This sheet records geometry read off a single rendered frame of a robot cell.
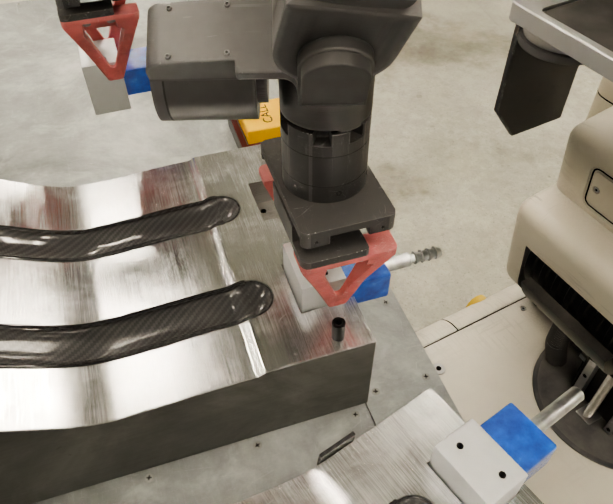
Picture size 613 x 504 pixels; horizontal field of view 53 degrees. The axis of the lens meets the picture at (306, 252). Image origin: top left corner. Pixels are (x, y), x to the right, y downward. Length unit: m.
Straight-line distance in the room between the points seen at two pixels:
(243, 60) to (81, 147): 0.52
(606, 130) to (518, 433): 0.36
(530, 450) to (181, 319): 0.27
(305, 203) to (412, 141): 1.77
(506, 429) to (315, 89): 0.28
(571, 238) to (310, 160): 0.40
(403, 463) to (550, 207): 0.38
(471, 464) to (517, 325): 0.88
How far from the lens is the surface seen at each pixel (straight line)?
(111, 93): 0.67
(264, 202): 0.61
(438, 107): 2.35
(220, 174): 0.60
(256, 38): 0.34
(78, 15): 0.60
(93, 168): 0.79
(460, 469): 0.44
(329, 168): 0.38
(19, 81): 0.99
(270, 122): 0.76
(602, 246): 0.72
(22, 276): 0.54
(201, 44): 0.34
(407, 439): 0.47
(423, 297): 1.67
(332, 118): 0.36
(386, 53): 0.30
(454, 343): 1.24
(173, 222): 0.57
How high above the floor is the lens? 1.27
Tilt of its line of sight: 47 degrees down
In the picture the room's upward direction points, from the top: straight up
